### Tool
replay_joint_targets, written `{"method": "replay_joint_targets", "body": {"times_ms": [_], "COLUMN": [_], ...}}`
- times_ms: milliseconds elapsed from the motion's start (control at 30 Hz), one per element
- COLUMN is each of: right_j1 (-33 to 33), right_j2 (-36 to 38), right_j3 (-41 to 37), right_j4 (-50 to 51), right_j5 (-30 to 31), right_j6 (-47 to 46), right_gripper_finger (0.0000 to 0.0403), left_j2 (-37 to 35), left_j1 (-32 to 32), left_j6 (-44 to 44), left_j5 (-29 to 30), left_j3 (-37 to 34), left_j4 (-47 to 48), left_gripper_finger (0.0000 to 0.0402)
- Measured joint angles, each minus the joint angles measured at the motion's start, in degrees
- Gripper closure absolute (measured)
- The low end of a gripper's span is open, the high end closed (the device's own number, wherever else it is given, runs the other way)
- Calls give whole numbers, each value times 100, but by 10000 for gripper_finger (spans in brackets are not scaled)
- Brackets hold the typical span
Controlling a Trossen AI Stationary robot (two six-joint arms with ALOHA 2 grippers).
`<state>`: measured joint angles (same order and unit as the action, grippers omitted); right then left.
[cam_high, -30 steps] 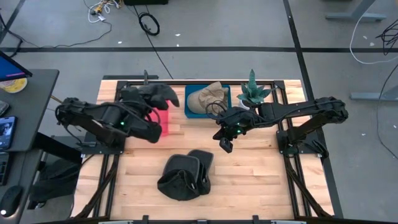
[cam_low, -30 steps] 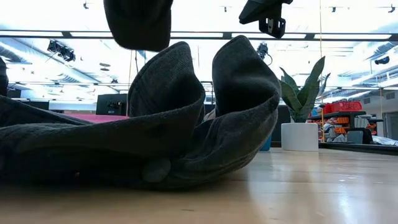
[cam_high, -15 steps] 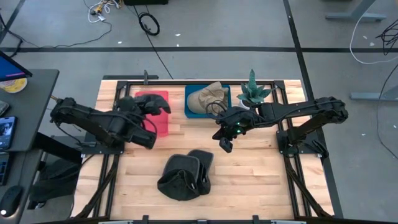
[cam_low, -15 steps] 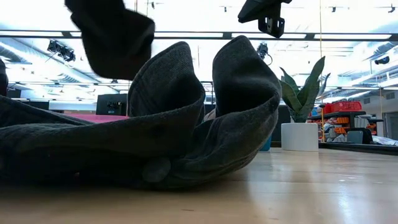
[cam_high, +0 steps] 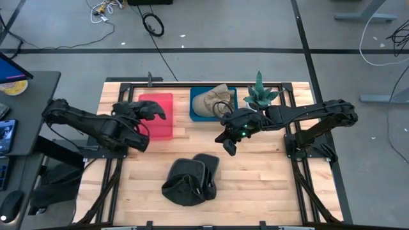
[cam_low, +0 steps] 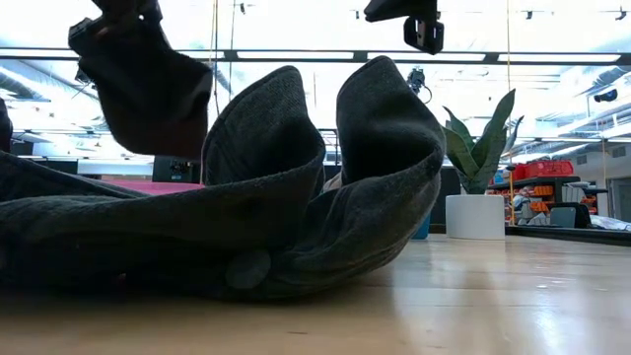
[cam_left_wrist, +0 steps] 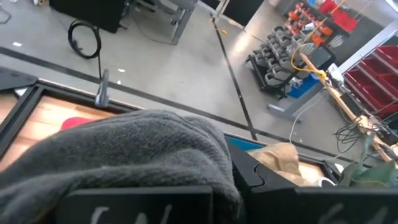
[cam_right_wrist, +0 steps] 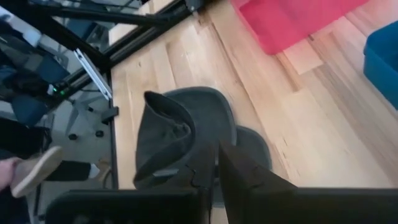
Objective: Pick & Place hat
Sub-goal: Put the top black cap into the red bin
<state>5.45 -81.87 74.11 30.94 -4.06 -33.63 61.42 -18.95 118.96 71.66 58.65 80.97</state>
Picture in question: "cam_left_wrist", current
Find snake plant in white pot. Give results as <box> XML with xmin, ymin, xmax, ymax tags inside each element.
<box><xmin>310</xmin><ymin>133</ymin><xmax>398</xmax><ymax>189</ymax></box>

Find white cable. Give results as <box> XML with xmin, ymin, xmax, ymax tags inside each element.
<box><xmin>288</xmin><ymin>93</ymin><xmax>327</xmax><ymax>144</ymax></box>

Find black box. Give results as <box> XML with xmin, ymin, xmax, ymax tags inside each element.
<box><xmin>49</xmin><ymin>0</ymin><xmax>127</xmax><ymax>34</ymax></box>

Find parts bin rack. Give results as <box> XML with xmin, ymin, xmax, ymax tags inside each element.
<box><xmin>246</xmin><ymin>1</ymin><xmax>351</xmax><ymax>101</ymax></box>

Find grey desk leg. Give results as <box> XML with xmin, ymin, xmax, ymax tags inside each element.
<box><xmin>133</xmin><ymin>0</ymin><xmax>199</xmax><ymax>46</ymax></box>

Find tan baseball cap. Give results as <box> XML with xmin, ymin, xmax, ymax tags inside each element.
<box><xmin>248</xmin><ymin>142</ymin><xmax>302</xmax><ymax>187</ymax></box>

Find wooden pole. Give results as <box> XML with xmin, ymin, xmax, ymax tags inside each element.
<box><xmin>298</xmin><ymin>52</ymin><xmax>393</xmax><ymax>163</ymax></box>

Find blue crate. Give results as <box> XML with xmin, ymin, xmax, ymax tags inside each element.
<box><xmin>286</xmin><ymin>73</ymin><xmax>322</xmax><ymax>100</ymax></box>

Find dark grey knit beanie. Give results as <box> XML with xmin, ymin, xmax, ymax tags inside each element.
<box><xmin>0</xmin><ymin>108</ymin><xmax>247</xmax><ymax>224</ymax></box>

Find red bin shelf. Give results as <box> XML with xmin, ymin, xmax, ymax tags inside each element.
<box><xmin>341</xmin><ymin>44</ymin><xmax>398</xmax><ymax>119</ymax></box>

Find red plastic bin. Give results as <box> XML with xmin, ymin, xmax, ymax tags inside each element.
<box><xmin>60</xmin><ymin>116</ymin><xmax>98</xmax><ymax>131</ymax></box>

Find black coiled cable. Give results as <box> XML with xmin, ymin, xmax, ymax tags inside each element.
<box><xmin>67</xmin><ymin>19</ymin><xmax>103</xmax><ymax>80</ymax></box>

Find black flat plate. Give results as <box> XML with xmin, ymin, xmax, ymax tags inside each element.
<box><xmin>0</xmin><ymin>66</ymin><xmax>39</xmax><ymax>91</ymax></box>

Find blue plastic bin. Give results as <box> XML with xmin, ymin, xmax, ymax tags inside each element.
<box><xmin>223</xmin><ymin>132</ymin><xmax>343</xmax><ymax>187</ymax></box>

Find red storage bin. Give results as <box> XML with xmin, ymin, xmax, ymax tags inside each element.
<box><xmin>318</xmin><ymin>0</ymin><xmax>359</xmax><ymax>33</ymax></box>

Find yellow hanging cable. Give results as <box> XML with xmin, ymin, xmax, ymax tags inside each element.
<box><xmin>290</xmin><ymin>0</ymin><xmax>349</xmax><ymax>81</ymax></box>

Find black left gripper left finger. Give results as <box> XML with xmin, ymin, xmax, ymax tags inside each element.
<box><xmin>54</xmin><ymin>185</ymin><xmax>214</xmax><ymax>224</ymax></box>

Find black cable bundle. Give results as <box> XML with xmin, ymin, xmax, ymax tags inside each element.
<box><xmin>333</xmin><ymin>119</ymin><xmax>392</xmax><ymax>154</ymax></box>

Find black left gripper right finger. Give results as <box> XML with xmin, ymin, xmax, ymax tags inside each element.
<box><xmin>225</xmin><ymin>136</ymin><xmax>398</xmax><ymax>224</ymax></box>

